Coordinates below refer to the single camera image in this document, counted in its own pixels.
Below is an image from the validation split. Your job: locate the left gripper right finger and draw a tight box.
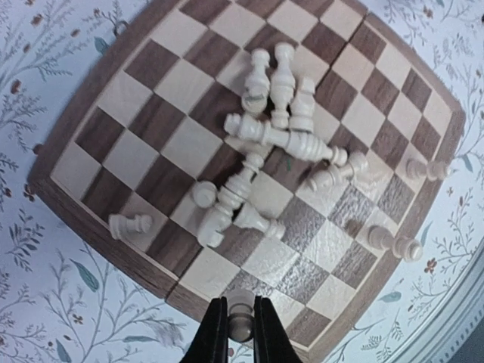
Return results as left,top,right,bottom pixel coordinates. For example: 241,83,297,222
253,296,301,363

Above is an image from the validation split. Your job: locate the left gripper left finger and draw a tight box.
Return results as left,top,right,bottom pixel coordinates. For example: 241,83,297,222
181,297,228,363

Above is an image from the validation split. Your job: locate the white pawn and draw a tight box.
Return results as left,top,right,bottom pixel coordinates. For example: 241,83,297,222
226,289,255,343

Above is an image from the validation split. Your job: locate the white pawn placed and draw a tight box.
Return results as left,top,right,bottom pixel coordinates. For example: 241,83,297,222
368,225,424,262
405,159,451,182

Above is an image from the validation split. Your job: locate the wooden chess board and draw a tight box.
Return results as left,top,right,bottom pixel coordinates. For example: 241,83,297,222
28,1,465,362

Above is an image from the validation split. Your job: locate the white chess piece lone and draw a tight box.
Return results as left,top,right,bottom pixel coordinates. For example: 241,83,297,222
108,214,153,240

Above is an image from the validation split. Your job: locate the white chess piece queen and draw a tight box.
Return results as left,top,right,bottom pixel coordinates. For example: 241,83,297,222
224,113,348,166

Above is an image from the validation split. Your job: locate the white chess piece rook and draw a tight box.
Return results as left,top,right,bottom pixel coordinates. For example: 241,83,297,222
289,76,315,133

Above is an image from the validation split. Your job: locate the white chess piece king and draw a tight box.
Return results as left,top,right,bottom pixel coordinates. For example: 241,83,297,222
270,42,296,129

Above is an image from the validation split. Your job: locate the white chess piece bishop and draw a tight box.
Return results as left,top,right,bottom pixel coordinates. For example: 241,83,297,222
241,48,270,116

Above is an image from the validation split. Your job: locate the floral patterned table mat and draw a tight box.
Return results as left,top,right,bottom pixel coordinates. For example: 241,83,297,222
1,1,483,362

